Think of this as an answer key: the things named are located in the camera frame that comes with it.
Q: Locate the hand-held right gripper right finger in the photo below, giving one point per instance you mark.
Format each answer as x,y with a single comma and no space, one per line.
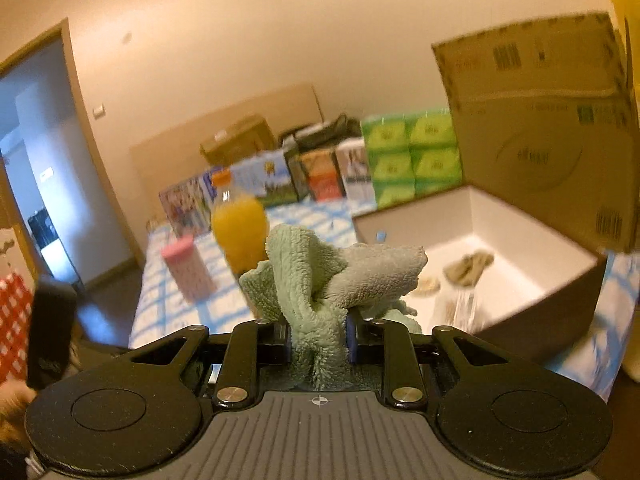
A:
351,347

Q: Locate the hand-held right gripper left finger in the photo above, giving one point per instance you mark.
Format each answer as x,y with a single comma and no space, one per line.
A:
287,350

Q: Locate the green towel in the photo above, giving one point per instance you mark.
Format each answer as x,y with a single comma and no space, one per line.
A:
320,280

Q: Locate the beige stocking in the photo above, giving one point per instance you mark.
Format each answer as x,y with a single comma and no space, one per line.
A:
467,267

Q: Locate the brown shoe box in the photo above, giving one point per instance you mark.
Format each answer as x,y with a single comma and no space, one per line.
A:
500,240

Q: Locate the red checked cloth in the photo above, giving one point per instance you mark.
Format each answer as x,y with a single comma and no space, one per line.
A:
12,320

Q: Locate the black and white appliance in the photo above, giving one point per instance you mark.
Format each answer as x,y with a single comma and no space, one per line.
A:
50,255

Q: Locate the pink patterned container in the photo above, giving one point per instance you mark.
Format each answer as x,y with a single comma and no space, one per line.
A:
190,270

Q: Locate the orange juice bottle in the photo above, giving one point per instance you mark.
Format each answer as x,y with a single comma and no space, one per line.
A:
237,230

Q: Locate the white landscape printed box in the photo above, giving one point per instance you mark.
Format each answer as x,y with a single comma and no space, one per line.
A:
265,180

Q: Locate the orange printed box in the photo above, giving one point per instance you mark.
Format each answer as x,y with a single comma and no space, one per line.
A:
322,175

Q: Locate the blue printed carton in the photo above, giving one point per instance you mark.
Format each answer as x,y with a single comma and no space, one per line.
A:
185,205

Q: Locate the white product box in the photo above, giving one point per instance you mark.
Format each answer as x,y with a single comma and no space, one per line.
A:
357,170

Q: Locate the green tissue pack bundle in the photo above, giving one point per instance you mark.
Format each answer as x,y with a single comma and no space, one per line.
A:
415,160

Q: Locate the wooden headboard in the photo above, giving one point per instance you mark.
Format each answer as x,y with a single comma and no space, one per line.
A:
175,160

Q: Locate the olive cardboard box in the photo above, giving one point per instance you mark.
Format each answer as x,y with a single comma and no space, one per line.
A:
240,140

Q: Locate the dark bag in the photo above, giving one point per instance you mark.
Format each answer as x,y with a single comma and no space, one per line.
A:
330,130

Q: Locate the large cardboard box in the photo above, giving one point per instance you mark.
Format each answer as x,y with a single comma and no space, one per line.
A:
525,135

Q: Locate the wooden door frame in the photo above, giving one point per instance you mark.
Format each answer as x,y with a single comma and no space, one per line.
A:
82,110

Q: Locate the light switch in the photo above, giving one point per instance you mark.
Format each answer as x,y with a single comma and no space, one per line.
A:
98,109

